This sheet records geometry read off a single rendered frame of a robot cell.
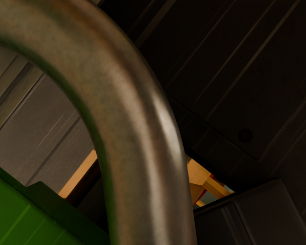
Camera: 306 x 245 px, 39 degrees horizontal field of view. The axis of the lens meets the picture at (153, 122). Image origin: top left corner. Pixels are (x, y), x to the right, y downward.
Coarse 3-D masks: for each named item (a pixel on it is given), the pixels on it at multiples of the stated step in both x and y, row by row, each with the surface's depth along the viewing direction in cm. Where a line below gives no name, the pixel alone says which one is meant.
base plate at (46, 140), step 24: (48, 96) 60; (24, 120) 59; (48, 120) 65; (72, 120) 71; (0, 144) 58; (24, 144) 63; (48, 144) 70; (72, 144) 78; (24, 168) 68; (48, 168) 76; (72, 168) 85
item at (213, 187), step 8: (192, 184) 335; (208, 184) 331; (216, 184) 333; (224, 184) 388; (192, 192) 328; (200, 192) 335; (216, 192) 330; (224, 192) 329; (232, 192) 326; (192, 200) 324
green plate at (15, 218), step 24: (0, 168) 18; (0, 192) 17; (24, 192) 17; (48, 192) 24; (0, 216) 17; (24, 216) 17; (48, 216) 17; (72, 216) 23; (0, 240) 17; (24, 240) 17; (48, 240) 17; (72, 240) 17; (96, 240) 22
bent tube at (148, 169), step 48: (0, 0) 14; (48, 0) 14; (48, 48) 14; (96, 48) 14; (96, 96) 14; (144, 96) 14; (96, 144) 14; (144, 144) 13; (144, 192) 13; (144, 240) 13; (192, 240) 14
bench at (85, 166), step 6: (90, 156) 95; (96, 156) 98; (84, 162) 94; (90, 162) 98; (78, 168) 94; (84, 168) 97; (78, 174) 96; (84, 174) 99; (72, 180) 95; (78, 180) 99; (66, 186) 95; (72, 186) 98; (60, 192) 94; (66, 192) 97
